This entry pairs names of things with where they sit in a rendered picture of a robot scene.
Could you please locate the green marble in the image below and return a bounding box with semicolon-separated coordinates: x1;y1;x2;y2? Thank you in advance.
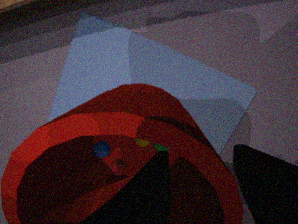
153;143;169;152

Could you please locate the red cup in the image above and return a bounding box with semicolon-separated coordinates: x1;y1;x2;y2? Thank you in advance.
0;83;243;224

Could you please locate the yellow marble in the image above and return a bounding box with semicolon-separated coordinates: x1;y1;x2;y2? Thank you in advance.
134;139;150;147

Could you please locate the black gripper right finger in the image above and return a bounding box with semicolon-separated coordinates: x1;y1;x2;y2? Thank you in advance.
233;144;298;224

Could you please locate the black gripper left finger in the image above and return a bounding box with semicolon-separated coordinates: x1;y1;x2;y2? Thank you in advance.
78;151;172;224

